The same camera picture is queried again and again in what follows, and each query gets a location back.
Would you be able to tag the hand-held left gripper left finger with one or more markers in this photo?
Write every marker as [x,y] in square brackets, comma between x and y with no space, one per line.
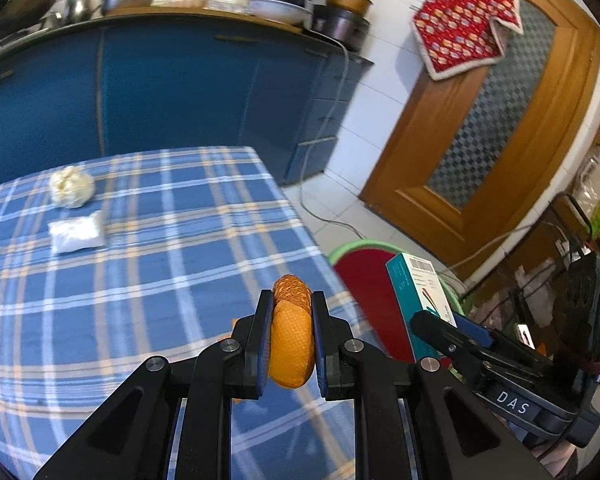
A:
[266,350]

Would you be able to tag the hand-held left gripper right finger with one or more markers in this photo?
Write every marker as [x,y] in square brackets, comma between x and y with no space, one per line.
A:
[319,355]

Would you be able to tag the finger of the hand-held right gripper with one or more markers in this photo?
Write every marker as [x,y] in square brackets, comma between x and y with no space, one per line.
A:
[475,330]
[440,332]

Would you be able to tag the teal and white box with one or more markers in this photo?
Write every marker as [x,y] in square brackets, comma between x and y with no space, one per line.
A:
[415,285]

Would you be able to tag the red bucket with green rim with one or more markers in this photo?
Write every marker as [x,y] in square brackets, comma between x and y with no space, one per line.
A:
[365,285]

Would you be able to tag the blue plaid tablecloth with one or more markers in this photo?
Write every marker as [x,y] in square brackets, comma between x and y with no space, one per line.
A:
[155,270]

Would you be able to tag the wooden door with glass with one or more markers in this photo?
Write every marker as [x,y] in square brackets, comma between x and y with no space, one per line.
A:
[420,160]

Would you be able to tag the white plastic bag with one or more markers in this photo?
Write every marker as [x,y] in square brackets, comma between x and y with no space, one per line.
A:
[595,180]

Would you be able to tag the white plastic packet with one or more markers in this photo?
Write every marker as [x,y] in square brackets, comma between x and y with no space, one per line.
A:
[77,232]

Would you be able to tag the blue drawer unit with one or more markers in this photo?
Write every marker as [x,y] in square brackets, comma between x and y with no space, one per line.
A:
[325,110]

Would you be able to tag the crumpled white paper ball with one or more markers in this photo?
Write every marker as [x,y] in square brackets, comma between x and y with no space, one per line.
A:
[72,187]

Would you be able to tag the blue kitchen cabinet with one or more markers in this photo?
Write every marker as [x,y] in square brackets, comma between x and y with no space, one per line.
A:
[180,95]

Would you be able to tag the red patterned cloth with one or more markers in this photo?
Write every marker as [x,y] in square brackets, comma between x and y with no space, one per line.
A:
[460,15]

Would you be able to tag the dark rice cooker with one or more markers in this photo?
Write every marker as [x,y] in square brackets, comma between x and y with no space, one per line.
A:
[340,25]

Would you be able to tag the white bowl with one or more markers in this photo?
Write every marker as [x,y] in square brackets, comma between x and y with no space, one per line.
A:
[280,10]

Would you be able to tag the brown pot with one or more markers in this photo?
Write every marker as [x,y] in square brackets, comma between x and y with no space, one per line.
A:
[347,0]

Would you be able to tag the steel basin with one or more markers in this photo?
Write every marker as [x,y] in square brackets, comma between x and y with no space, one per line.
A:
[127,1]

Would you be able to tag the steel pot with lid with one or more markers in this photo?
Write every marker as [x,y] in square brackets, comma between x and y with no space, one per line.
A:
[80,5]

